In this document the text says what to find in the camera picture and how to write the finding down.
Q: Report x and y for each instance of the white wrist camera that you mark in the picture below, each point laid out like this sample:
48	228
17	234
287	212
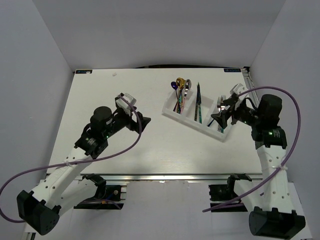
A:
125	101
237	89

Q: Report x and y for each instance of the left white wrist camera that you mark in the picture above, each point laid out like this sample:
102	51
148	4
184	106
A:
125	101

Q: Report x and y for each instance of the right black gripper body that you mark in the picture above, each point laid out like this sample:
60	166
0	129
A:
245	114

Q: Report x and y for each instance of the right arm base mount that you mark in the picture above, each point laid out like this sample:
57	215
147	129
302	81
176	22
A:
220	193

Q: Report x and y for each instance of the blue label sticker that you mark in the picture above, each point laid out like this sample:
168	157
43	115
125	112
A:
83	71
232	70

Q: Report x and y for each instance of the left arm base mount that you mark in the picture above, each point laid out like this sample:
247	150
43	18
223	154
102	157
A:
109	197

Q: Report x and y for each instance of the gold bowl purple handle spoon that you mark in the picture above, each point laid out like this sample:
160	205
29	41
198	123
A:
183	98

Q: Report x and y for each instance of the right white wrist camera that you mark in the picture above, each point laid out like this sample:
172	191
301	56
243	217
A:
237	89

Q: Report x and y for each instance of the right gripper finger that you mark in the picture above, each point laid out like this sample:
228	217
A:
232	100
222	118

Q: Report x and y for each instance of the silver knife green patterned handle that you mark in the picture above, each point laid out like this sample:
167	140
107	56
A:
200	109

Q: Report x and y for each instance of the ornate gold spoon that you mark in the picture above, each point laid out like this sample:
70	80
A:
180	83

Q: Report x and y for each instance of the long gold spoon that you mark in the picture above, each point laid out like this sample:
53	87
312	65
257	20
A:
180	82

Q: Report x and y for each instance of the silver spoon green patterned handle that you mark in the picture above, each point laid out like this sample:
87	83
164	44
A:
177	107

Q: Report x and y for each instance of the silver fork green patterned handle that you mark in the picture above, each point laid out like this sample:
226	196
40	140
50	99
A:
220	103

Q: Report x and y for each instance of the silver knife dark patterned handle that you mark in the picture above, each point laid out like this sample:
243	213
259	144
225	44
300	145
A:
196	112

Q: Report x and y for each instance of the blue label sticker right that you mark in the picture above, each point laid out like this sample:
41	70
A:
232	70

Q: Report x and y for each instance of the white three-compartment tray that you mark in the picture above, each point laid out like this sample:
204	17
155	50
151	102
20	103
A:
186	118

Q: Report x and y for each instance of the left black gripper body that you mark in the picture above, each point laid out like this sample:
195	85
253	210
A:
120	120

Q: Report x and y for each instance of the blue label sticker left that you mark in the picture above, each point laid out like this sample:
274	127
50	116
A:
83	71

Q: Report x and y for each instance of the dark blue purple spoon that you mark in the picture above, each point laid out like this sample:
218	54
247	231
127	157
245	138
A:
175	87

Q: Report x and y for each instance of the silver spoon pink handle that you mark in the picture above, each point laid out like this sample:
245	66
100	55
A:
187	87

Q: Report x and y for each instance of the aluminium rail right side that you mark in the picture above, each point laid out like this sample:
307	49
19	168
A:
249	84

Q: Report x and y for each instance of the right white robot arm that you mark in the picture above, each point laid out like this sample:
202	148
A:
272	214

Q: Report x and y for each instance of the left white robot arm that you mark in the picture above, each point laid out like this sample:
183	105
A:
42	207

